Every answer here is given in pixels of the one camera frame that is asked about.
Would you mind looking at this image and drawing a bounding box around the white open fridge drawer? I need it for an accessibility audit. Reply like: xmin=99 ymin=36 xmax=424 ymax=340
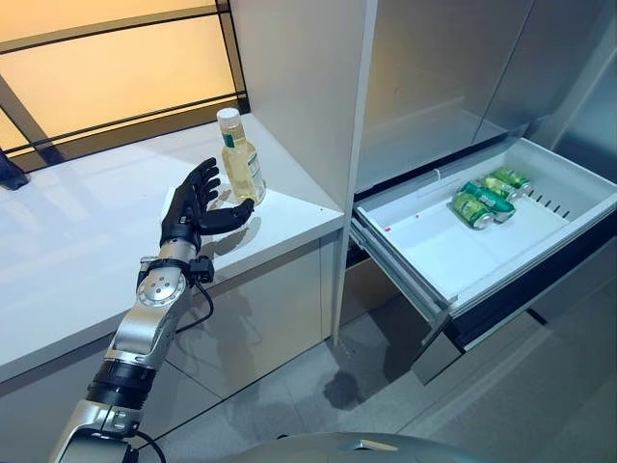
xmin=349 ymin=137 xmax=617 ymax=353

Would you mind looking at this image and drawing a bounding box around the tall white cabinet panel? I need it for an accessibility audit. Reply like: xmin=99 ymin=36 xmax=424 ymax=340
xmin=226 ymin=0 xmax=380 ymax=346

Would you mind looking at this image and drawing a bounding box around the teal label drink can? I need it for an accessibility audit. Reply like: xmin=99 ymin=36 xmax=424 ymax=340
xmin=457 ymin=180 xmax=517 ymax=214

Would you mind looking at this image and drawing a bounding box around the stainless steel lower fridge drawer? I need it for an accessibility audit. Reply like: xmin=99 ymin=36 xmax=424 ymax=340
xmin=380 ymin=288 xmax=549 ymax=387

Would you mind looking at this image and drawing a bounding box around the black framed lit window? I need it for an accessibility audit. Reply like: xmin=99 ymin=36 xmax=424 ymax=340
xmin=0 ymin=0 xmax=250 ymax=175

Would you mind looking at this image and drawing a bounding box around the grey robot torso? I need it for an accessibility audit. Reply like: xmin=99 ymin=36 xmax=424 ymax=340
xmin=230 ymin=431 xmax=488 ymax=463

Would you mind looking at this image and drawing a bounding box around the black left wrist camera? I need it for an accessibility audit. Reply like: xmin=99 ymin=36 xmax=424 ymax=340
xmin=188 ymin=258 xmax=216 ymax=284

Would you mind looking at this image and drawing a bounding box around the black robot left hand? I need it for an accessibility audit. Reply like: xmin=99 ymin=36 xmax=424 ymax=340
xmin=160 ymin=157 xmax=255 ymax=245

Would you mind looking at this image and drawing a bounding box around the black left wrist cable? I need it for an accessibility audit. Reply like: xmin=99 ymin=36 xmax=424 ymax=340
xmin=137 ymin=281 xmax=215 ymax=463

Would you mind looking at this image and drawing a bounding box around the yellow drink bottle white cap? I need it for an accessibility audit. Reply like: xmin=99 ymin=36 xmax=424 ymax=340
xmin=216 ymin=107 xmax=267 ymax=206

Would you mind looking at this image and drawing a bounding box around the green drink can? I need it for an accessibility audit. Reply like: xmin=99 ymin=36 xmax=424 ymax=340
xmin=491 ymin=166 xmax=534 ymax=193
xmin=478 ymin=174 xmax=524 ymax=202
xmin=449 ymin=191 xmax=496 ymax=232

